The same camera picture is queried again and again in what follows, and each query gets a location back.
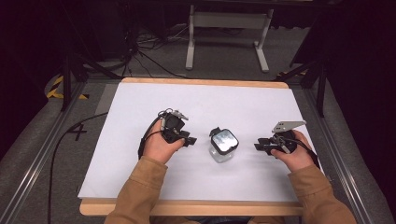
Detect black metal stand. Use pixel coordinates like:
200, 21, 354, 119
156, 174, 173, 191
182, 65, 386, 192
60, 51, 123, 112
273, 58, 329, 119

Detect aluminium frame rail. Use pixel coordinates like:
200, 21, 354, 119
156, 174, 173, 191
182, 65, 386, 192
0, 81, 88, 224
303, 88, 375, 224

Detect white table sheet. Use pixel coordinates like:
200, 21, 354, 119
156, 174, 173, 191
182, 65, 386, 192
77, 81, 325, 203

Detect yellow black floor tape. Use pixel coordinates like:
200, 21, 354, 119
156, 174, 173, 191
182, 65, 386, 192
46, 75, 91, 101

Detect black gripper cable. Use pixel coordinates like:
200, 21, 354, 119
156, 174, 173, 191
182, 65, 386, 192
46, 111, 163, 224
290, 135, 320, 169

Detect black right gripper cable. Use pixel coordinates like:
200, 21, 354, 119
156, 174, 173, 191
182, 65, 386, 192
290, 135, 320, 169

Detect person's right hand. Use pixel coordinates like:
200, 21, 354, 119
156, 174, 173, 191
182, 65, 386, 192
270, 129, 315, 173

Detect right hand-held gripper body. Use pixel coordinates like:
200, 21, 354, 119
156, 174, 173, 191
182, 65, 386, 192
263, 119, 308, 155

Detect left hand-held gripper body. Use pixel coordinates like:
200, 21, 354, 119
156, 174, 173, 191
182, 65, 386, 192
158, 107, 191, 145

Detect black floor cables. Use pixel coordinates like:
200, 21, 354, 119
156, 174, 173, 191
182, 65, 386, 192
122, 21, 191, 79

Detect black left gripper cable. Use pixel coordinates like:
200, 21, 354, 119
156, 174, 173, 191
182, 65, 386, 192
46, 111, 163, 224

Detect person's left hand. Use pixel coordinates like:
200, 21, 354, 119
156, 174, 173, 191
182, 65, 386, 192
142, 119, 187, 165

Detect white metal stand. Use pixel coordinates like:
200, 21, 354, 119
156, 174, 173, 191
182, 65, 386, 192
185, 4, 275, 74

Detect clear jar with black lid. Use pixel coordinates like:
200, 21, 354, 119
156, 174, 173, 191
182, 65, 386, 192
208, 126, 240, 164

